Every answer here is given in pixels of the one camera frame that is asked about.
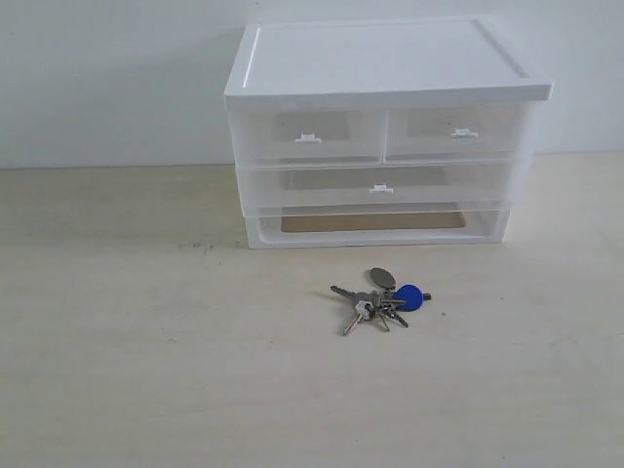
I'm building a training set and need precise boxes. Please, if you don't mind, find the key bunch with blue tag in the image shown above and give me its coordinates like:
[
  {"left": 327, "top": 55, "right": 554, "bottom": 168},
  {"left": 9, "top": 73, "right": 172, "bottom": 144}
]
[{"left": 330, "top": 267, "right": 433, "bottom": 336}]

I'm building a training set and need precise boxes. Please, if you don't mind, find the white plastic drawer cabinet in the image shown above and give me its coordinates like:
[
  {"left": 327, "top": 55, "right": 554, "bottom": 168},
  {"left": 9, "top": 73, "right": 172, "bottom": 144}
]
[{"left": 224, "top": 18, "right": 554, "bottom": 249}]

